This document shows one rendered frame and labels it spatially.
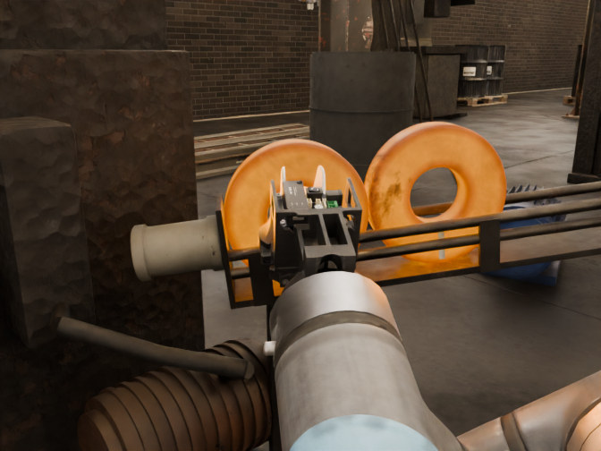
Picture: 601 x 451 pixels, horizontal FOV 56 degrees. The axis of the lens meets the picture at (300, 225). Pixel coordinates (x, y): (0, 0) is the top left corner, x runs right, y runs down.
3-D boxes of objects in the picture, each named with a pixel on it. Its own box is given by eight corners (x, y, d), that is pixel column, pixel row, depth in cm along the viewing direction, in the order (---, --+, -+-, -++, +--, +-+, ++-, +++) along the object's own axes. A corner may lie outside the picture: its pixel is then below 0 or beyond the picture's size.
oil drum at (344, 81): (287, 205, 341) (286, 49, 315) (355, 190, 379) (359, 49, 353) (361, 226, 299) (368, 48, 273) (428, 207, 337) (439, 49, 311)
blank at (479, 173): (355, 130, 61) (362, 134, 58) (494, 111, 62) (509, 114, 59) (367, 264, 66) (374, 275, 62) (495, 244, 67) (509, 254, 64)
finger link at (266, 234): (302, 204, 57) (315, 257, 50) (302, 218, 58) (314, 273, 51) (256, 206, 56) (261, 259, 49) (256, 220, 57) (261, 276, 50)
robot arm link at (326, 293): (393, 395, 42) (264, 405, 41) (378, 347, 46) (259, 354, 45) (411, 306, 37) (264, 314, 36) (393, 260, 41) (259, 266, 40)
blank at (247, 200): (213, 147, 60) (212, 152, 56) (358, 129, 61) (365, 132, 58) (233, 283, 64) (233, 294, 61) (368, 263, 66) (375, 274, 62)
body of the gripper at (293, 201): (352, 173, 50) (385, 257, 41) (344, 251, 55) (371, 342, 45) (266, 175, 50) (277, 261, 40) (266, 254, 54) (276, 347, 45)
